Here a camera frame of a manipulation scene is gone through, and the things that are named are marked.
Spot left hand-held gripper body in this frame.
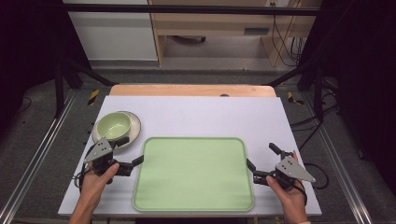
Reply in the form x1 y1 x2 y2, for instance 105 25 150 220
83 137 134 185

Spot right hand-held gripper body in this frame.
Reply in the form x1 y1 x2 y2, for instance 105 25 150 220
252 150 317 191

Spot green bowl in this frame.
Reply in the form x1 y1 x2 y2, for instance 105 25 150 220
95 111 133 142

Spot white plate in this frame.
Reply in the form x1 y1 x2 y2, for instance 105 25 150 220
91 110 142 151

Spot green tray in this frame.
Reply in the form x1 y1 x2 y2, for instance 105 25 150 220
132 136 255 213

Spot person's right hand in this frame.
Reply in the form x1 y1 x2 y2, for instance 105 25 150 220
265 150 310 216

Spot person's left hand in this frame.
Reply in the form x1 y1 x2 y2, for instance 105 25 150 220
78 162 120 203

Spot yellow black tape marker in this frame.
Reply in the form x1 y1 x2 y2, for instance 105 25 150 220
87 89 101 106
286 91 305 106

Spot white table board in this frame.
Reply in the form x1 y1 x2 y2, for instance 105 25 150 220
57 94 323 217

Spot black metal stand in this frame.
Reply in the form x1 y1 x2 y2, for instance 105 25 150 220
266 59 325 123
53 55 117 119

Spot wooden table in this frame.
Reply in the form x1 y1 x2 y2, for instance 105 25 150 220
108 83 277 98

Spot white cabinet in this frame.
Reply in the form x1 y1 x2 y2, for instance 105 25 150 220
62 0 159 62

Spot black curtain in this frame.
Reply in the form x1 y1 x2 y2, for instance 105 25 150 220
0 0 92 138
298 0 396 189

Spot wooden desk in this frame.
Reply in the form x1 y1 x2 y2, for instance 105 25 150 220
147 0 323 68

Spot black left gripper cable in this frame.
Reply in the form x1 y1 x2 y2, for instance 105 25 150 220
73 145 95 191

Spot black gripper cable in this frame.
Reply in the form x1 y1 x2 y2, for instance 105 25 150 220
73 145 95 191
303 161 331 190

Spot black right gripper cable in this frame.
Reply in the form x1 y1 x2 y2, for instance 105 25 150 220
303 161 331 190

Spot aluminium floor rail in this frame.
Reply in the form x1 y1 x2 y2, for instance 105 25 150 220
0 89 78 224
301 92 375 224

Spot thin black floor cable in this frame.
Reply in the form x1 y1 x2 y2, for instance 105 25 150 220
14 95 33 116

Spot hanging black cables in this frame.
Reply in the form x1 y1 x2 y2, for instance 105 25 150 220
271 14 305 67

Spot black horizontal frame bar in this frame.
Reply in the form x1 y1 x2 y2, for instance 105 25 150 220
63 3 321 17

